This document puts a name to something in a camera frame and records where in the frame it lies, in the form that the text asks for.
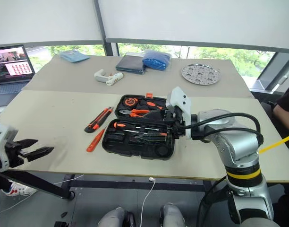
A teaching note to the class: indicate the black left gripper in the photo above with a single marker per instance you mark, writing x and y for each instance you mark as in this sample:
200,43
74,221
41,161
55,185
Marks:
13,153

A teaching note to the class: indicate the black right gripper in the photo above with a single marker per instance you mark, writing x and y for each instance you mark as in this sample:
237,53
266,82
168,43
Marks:
174,120

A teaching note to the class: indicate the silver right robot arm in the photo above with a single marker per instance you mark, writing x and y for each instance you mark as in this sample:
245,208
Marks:
239,142

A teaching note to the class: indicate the black plastic tool case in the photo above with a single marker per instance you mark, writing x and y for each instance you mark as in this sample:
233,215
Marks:
137,144

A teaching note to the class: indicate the orange black screwdriver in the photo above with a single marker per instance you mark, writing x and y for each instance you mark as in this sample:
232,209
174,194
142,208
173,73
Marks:
125,125

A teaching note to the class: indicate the orange black tape measure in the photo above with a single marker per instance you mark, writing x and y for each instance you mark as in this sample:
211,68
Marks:
130,101

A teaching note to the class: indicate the white red sneaker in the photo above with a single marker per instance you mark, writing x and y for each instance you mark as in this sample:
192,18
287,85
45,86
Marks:
18,190

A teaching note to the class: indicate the black orange utility knife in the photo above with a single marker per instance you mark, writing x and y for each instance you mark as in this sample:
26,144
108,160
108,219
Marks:
98,120

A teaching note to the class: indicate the blue plastic bag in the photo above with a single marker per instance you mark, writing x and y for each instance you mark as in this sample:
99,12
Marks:
156,60

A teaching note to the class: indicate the dark blue folded cloth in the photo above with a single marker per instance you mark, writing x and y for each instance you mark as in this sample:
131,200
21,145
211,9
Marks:
129,63

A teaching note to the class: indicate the round perforated metal plate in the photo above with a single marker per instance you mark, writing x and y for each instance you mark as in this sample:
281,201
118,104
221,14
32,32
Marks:
201,73

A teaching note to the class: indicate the white glue gun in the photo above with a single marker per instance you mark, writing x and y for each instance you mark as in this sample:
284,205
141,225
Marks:
106,76

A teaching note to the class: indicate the open laptop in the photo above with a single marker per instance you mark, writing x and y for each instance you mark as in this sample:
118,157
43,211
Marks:
10,71

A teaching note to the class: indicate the grey rounded robot knee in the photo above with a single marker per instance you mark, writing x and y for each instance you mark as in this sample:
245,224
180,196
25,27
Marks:
171,215
116,217

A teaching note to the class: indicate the light blue cloth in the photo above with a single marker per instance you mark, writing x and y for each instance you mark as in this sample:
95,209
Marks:
73,56

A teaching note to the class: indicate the person in dark clothes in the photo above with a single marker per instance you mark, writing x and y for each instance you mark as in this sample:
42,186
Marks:
286,111

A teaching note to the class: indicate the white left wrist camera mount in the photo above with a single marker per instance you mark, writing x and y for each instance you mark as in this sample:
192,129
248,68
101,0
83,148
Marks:
2,134

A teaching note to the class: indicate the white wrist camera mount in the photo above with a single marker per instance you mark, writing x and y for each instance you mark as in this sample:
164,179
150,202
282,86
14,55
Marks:
181,100
2,134

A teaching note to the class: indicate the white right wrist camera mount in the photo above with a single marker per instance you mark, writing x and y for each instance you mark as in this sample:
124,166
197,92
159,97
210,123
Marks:
181,100

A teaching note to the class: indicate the black table frame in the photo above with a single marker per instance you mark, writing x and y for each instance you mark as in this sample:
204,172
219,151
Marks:
40,184

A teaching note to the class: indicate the grey window frame post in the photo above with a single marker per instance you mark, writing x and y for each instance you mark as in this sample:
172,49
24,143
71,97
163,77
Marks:
104,28

